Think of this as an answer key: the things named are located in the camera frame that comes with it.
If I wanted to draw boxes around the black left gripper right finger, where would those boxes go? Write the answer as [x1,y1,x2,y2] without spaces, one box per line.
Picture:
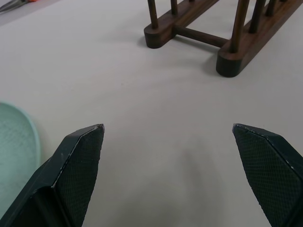
[231,123,303,227]

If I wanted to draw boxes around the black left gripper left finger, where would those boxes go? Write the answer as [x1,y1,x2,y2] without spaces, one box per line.
[0,123,105,227]

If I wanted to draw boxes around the dark wooden dish rack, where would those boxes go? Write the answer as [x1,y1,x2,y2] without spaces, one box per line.
[143,0,303,78]

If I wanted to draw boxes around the green plate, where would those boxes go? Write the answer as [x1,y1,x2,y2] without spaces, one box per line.
[0,102,41,201]

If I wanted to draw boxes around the orange handled metal pliers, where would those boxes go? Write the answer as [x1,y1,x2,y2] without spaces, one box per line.
[0,0,38,13]

